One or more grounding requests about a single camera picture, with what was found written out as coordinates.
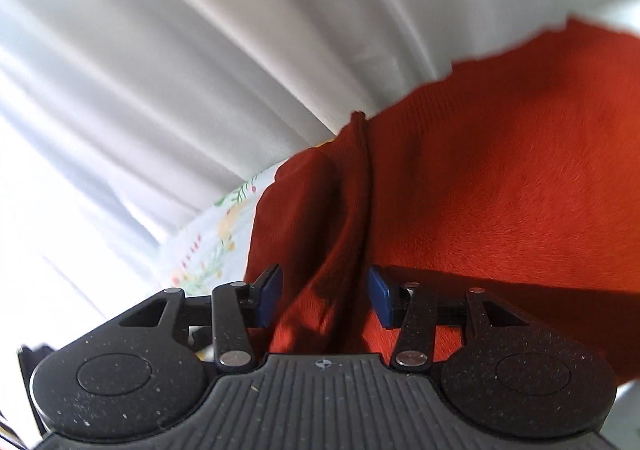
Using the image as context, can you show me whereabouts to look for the white curtain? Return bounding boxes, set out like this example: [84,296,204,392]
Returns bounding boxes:
[0,0,640,346]

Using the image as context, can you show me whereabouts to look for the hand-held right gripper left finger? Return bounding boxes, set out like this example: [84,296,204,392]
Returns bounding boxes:
[117,264,283,375]

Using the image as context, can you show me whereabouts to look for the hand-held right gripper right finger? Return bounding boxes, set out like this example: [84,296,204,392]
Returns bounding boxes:
[367,266,538,372]

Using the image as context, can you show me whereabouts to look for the floral white bed sheet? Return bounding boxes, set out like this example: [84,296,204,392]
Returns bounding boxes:
[156,136,337,297]

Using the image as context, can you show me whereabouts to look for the red knit button cardigan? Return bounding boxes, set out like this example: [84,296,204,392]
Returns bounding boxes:
[244,16,640,387]

